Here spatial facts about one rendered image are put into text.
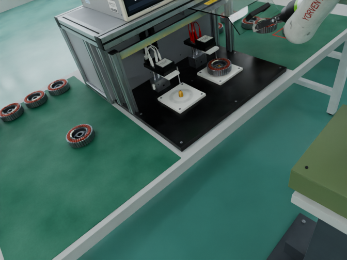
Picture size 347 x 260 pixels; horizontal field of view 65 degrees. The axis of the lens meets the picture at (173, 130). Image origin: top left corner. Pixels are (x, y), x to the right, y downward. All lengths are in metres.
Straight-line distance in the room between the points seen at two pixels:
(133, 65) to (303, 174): 0.85
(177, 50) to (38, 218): 0.97
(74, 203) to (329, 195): 0.76
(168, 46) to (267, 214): 1.07
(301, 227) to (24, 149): 1.41
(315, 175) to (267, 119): 1.42
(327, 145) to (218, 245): 0.91
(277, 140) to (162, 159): 1.22
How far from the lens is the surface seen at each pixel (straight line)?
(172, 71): 1.17
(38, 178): 1.15
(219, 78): 1.26
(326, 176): 0.84
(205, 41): 1.28
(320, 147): 0.90
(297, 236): 1.65
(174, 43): 1.42
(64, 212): 0.99
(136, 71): 1.32
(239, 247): 1.61
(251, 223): 1.67
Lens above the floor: 1.48
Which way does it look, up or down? 42 degrees down
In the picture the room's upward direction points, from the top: 14 degrees counter-clockwise
